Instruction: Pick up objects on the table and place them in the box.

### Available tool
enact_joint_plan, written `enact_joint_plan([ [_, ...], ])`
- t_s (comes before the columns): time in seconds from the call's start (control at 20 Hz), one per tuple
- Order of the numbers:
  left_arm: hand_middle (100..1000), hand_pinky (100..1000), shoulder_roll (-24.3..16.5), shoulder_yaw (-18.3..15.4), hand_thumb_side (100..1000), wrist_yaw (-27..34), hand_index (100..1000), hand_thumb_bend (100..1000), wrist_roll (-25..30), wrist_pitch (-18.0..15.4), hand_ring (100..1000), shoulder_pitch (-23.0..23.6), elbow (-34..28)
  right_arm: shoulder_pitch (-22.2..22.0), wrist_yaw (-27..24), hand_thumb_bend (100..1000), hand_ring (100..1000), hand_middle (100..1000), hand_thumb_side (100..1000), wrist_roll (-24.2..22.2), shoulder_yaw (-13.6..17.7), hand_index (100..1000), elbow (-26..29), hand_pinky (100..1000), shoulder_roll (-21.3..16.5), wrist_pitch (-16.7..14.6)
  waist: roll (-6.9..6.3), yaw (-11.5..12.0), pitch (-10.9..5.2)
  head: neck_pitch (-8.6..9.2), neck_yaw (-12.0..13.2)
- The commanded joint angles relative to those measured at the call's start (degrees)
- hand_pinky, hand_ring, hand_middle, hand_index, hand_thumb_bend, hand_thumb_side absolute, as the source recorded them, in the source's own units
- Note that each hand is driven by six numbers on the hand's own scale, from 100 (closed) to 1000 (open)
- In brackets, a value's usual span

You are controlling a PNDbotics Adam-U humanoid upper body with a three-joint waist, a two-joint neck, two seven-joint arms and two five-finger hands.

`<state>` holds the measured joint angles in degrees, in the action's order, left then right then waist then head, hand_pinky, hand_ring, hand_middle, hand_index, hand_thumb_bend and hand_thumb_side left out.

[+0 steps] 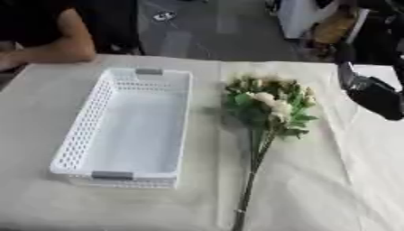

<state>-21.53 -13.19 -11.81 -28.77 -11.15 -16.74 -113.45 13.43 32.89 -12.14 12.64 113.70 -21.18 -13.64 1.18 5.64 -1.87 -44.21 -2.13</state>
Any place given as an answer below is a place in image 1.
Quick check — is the person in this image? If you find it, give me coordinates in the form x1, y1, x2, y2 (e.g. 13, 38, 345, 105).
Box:
0, 0, 145, 73

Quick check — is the white artificial flower bouquet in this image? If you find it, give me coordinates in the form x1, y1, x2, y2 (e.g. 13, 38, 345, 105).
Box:
222, 73, 321, 231

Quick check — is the white cabinet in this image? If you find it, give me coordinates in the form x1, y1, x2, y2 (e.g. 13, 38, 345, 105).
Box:
276, 0, 341, 40

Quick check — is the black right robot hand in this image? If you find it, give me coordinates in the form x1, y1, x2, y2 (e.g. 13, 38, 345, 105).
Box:
337, 61, 404, 122

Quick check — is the white perforated plastic basket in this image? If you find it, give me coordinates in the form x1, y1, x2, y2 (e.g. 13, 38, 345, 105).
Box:
49, 67, 195, 189

